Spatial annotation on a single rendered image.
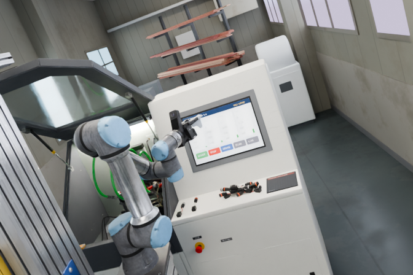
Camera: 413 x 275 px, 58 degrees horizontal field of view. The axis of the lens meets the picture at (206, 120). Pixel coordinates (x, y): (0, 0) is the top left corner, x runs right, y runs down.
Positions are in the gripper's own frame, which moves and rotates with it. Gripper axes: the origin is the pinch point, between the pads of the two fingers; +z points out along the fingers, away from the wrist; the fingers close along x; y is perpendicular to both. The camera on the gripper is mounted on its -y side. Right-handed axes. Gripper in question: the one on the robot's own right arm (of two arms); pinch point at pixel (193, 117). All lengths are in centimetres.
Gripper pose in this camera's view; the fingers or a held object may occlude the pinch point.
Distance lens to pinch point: 183.7
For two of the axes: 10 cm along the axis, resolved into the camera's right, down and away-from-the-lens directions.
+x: 7.8, -3.0, -5.5
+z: 4.3, -3.8, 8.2
